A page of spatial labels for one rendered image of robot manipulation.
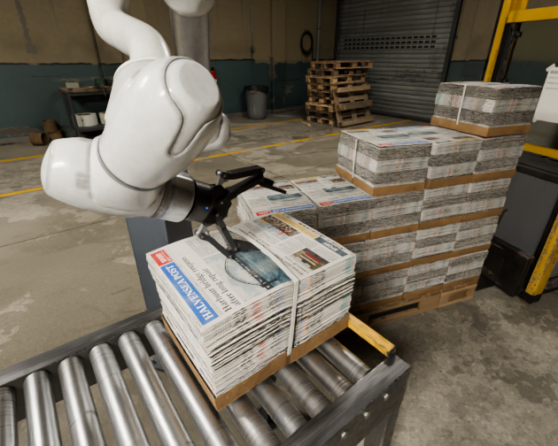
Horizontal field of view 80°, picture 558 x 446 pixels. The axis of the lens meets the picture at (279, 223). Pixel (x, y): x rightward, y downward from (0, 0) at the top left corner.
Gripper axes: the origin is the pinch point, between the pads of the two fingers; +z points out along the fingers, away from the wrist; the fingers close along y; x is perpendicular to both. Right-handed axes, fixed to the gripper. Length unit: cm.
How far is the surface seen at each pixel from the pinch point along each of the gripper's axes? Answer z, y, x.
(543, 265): 200, -16, 19
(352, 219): 82, -2, -36
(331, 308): 16.2, 14.2, 14.1
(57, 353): -27, 48, -21
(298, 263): 4.1, 5.8, 9.9
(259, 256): -0.8, 8.0, 2.8
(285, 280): -1.5, 8.5, 13.2
